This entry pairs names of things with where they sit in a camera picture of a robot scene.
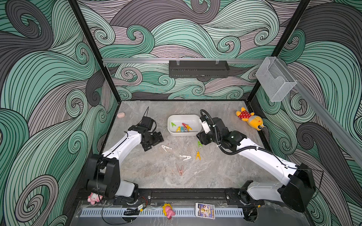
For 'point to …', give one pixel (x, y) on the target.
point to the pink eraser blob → (121, 115)
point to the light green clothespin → (173, 124)
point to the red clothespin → (184, 125)
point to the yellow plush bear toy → (255, 122)
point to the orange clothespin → (198, 155)
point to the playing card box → (206, 211)
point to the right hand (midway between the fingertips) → (199, 134)
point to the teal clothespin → (182, 130)
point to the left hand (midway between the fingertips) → (159, 141)
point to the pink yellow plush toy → (168, 211)
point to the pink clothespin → (180, 172)
